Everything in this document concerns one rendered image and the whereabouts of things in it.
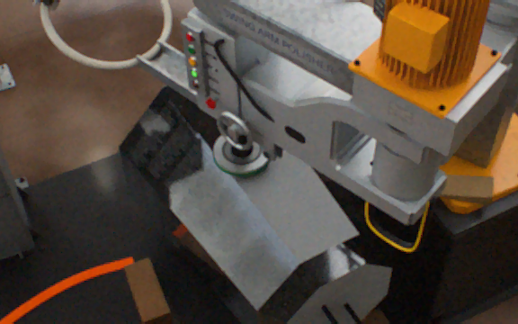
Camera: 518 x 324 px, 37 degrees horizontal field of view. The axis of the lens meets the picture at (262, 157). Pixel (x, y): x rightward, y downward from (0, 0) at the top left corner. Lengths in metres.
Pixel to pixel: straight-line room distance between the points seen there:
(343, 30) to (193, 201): 1.14
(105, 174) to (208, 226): 1.19
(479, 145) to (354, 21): 0.99
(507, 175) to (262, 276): 1.00
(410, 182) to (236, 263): 0.85
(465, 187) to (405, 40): 1.24
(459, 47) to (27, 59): 3.29
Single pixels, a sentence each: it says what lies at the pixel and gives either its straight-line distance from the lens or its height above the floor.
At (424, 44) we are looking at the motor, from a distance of 1.77.
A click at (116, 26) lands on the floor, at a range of 4.85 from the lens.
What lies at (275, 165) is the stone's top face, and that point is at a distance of 2.92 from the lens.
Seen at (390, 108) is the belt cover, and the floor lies 1.63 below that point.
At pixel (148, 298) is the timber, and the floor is 0.13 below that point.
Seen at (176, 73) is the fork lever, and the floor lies 1.07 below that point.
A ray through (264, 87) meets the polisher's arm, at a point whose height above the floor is 1.38.
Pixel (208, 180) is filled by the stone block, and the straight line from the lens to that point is 2.97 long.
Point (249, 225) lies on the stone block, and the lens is 2.82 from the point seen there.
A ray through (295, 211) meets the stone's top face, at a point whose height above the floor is 0.82.
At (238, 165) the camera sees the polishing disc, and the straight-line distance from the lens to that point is 2.85.
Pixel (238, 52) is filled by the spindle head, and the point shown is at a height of 1.48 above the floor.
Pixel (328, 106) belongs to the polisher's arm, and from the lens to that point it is 2.22.
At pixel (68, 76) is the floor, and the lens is 4.59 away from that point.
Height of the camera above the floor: 3.07
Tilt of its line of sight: 50 degrees down
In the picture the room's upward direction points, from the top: 2 degrees counter-clockwise
